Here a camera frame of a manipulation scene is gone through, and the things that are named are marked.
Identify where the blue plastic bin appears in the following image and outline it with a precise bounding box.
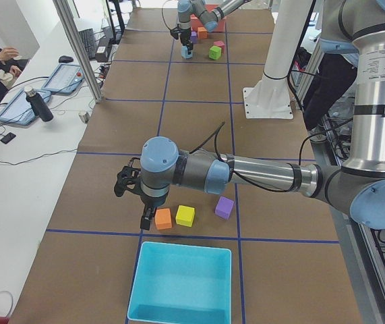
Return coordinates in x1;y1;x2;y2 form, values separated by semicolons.
127;242;232;323

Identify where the orange block near bin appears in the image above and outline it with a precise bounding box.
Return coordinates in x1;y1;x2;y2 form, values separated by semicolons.
155;209;173;230

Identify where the black water bottle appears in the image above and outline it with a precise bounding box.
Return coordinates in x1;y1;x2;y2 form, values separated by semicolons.
24;86;54;122

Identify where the pink plastic tray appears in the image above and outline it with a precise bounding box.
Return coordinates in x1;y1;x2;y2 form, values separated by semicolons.
190;4;226;32

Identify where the black smartphone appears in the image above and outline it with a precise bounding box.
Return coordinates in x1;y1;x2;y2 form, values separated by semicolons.
0;132;16;144

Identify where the yellow foam block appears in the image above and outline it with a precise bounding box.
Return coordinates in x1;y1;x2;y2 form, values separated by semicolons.
175;205;195;227

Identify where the black keyboard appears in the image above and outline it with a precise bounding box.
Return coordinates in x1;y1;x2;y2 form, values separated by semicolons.
78;28;96;59

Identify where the teach pendant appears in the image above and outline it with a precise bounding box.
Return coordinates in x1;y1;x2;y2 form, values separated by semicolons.
0;86;51;126
41;63;84;95

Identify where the teach pendant near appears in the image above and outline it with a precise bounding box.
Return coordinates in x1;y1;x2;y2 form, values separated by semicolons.
0;86;51;126

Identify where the dark purple block near bin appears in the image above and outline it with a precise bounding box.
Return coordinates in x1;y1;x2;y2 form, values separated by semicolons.
214;196;235;219

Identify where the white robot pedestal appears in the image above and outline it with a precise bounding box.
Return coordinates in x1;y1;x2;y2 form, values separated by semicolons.
243;0;315;119

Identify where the light blue foam block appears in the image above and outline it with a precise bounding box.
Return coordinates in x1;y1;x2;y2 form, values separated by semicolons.
181;46;188;59

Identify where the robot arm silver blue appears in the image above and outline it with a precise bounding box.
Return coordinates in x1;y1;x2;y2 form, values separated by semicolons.
170;0;248;59
133;1;385;230

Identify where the magenta block near pink tray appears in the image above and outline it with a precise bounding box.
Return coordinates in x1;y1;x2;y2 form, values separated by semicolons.
213;40;225;53

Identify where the green foam block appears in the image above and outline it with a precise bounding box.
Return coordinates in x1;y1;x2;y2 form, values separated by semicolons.
208;45;222;60

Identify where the aluminium frame post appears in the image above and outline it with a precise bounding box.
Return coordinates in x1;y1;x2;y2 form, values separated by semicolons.
53;0;102;103

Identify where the teach pendant far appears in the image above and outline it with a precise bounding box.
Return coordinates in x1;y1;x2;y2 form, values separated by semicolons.
41;63;84;95

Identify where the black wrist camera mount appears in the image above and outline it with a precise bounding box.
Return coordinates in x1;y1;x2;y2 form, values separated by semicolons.
170;27;181;40
114;157;142;197

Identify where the small metal cylinder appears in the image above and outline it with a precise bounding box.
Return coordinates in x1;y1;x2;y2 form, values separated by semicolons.
78;111;90;124

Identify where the orange block near pink tray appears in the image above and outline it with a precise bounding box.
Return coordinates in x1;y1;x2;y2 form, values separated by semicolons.
197;27;208;39

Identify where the black computer mouse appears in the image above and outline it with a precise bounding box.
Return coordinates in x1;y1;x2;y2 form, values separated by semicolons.
58;55;74;63

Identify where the purple block near pink tray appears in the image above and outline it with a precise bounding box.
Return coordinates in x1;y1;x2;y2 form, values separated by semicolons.
191;31;198;44

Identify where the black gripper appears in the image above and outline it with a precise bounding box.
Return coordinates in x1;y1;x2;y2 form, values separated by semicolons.
140;195;165;230
179;29;194;59

